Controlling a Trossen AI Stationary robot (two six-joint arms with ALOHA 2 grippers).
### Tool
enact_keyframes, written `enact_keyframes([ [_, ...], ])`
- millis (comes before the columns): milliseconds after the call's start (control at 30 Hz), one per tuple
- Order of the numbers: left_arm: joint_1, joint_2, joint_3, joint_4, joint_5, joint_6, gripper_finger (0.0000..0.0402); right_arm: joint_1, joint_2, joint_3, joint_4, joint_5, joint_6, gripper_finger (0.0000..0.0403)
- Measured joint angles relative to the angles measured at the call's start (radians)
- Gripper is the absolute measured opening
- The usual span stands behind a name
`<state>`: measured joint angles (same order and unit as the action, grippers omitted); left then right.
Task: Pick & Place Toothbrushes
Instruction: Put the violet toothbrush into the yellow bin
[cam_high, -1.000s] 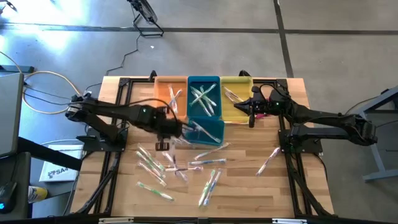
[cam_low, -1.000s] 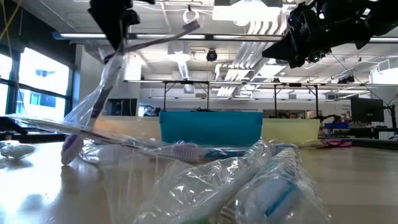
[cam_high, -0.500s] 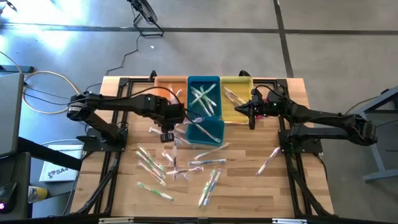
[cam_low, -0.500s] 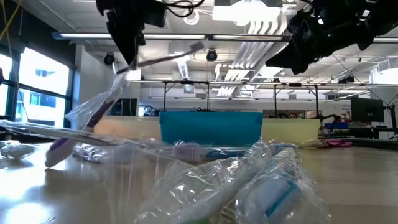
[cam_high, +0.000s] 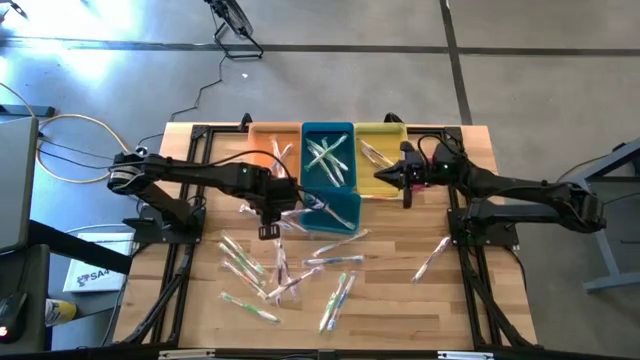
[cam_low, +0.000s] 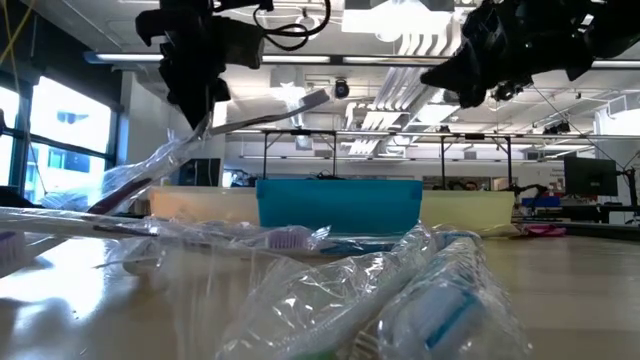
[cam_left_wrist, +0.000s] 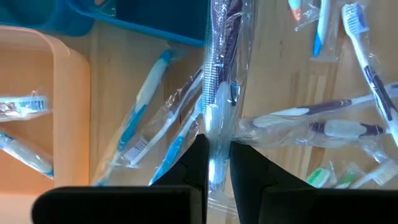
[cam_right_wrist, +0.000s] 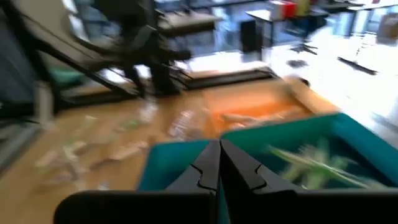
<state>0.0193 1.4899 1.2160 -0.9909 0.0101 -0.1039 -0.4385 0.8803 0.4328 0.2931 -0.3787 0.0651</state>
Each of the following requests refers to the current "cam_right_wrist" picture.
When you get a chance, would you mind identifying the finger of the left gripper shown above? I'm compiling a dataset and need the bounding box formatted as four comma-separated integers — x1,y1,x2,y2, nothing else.
150,62,182,96
123,64,146,98

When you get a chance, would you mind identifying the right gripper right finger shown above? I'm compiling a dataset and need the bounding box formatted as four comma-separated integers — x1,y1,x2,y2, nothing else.
221,139,398,224

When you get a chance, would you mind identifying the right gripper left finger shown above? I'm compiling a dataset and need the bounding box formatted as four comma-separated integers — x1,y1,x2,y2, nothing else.
54,140,221,224

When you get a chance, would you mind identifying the red toothbrush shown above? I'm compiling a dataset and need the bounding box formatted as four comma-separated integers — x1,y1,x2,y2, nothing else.
221,107,308,129

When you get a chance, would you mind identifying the blue wrapped toothbrush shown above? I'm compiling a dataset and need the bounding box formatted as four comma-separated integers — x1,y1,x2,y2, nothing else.
167,107,201,141

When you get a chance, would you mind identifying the small teal plastic bin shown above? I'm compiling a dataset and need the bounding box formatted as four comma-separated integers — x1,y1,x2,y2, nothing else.
136,139,231,224

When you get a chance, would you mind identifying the large teal plastic bin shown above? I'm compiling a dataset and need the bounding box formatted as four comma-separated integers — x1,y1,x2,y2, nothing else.
220,112,398,190

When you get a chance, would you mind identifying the orange plastic bin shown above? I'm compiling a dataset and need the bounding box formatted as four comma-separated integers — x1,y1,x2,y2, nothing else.
201,76,341,134

